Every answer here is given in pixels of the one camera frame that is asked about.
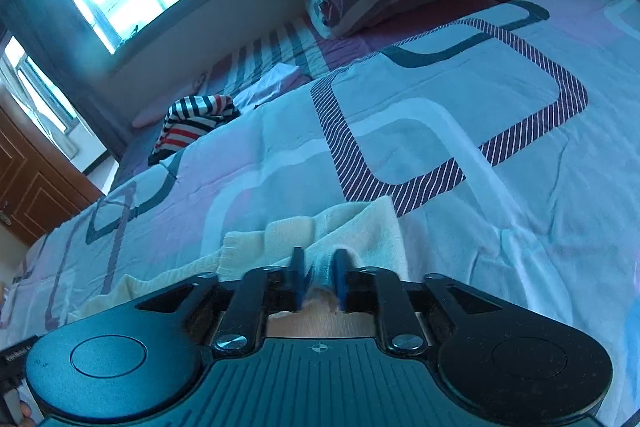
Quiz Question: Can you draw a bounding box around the white cloth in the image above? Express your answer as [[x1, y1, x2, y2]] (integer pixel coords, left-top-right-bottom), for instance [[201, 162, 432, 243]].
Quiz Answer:
[[232, 63, 311, 110]]

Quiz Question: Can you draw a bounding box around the brown wooden door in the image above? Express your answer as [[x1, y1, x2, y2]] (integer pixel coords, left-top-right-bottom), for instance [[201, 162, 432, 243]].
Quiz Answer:
[[0, 104, 106, 245]]

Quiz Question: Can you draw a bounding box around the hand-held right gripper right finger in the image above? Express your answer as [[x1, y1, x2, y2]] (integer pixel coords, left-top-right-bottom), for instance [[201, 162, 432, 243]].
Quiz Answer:
[[333, 248, 506, 358]]

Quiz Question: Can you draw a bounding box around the striped maroon bed sheet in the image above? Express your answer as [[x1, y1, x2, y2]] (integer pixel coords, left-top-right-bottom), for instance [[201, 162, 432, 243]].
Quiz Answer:
[[107, 0, 501, 192]]

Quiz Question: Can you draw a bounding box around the black white red striped garment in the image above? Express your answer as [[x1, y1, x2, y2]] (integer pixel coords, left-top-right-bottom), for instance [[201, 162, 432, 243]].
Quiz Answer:
[[148, 94, 240, 166]]

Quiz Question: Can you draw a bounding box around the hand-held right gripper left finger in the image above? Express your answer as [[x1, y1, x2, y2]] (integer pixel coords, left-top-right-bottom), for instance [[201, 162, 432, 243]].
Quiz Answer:
[[134, 247, 307, 360]]

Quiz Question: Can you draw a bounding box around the grey curtain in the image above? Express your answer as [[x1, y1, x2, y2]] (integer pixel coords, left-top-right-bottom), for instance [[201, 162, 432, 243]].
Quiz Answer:
[[0, 0, 128, 160]]

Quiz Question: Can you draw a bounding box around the bed with patterned sheet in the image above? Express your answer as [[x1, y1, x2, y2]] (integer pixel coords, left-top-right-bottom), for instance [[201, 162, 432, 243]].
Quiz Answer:
[[0, 0, 640, 427]]

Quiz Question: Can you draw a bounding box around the cream knit sweater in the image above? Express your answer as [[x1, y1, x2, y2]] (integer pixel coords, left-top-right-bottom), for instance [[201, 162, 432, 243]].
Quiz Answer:
[[75, 196, 408, 339]]

